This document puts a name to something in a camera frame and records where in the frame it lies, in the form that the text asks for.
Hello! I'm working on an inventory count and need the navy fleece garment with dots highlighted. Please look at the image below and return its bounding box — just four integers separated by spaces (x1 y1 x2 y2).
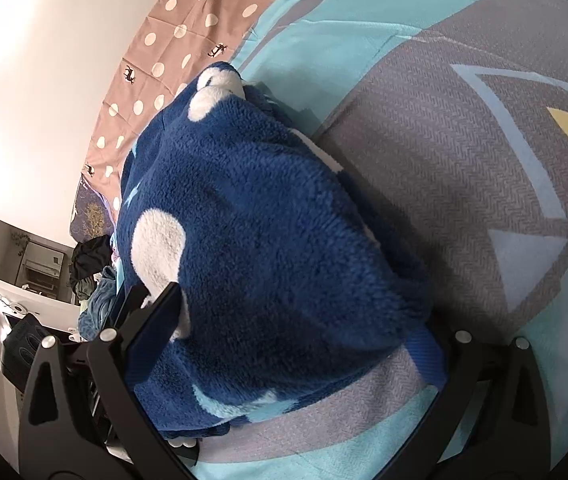
116 62 432 439

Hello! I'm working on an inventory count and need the teal blue clothes heap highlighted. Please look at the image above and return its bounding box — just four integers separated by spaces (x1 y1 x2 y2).
78 266 118 340

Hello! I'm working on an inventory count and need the black clothes heap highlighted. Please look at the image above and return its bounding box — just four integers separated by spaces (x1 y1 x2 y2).
69 235 113 287

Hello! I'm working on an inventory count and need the white shelf unit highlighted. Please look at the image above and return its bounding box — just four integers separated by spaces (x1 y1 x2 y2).
0 220 80 333

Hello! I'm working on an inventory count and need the purple floral cloth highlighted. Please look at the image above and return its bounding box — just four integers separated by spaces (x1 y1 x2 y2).
69 174 115 243

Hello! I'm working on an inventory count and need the turquoise and grey bed sheet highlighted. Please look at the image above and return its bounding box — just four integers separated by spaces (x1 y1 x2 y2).
193 0 568 480

